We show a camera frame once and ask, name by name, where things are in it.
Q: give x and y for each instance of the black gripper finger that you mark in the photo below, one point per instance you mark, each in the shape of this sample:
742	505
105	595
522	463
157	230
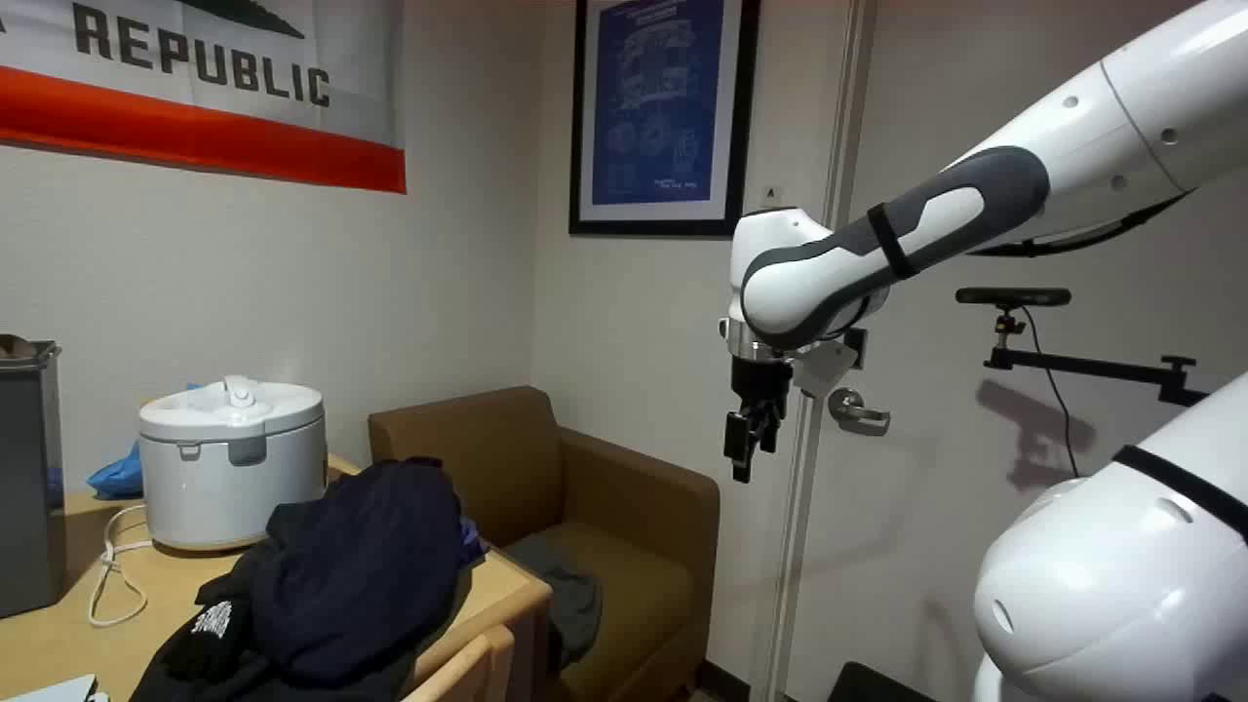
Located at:
739	464

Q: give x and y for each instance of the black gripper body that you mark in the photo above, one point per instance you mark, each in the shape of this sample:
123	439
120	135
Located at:
764	403

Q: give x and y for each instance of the black cloth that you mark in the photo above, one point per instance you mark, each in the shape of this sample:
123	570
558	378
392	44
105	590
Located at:
332	602

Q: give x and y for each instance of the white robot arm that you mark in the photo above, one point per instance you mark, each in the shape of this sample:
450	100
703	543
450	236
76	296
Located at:
1128	583

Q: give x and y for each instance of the gray cloth on armchair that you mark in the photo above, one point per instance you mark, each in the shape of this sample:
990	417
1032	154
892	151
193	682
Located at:
574	599

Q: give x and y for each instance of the purple blue cloth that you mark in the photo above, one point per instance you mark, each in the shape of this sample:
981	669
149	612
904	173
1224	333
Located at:
471	539

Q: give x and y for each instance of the wooden chair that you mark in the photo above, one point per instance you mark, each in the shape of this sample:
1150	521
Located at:
476	671

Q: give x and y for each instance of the brown armchair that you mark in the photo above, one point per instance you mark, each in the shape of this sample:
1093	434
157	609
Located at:
645	526

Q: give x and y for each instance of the framed blue poster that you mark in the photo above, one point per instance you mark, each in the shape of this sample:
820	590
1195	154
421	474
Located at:
660	114

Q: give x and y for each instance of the white rice cooker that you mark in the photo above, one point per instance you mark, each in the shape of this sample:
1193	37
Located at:
219	459

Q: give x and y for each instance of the California Republic flag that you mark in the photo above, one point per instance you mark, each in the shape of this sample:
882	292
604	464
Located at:
252	88

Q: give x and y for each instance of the blue plastic bag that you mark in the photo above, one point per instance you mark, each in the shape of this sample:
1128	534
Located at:
120	476

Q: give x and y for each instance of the white notebook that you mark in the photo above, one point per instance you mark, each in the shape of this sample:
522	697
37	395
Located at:
81	686

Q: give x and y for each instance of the gray trash bin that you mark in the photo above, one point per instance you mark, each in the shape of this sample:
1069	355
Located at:
33	530

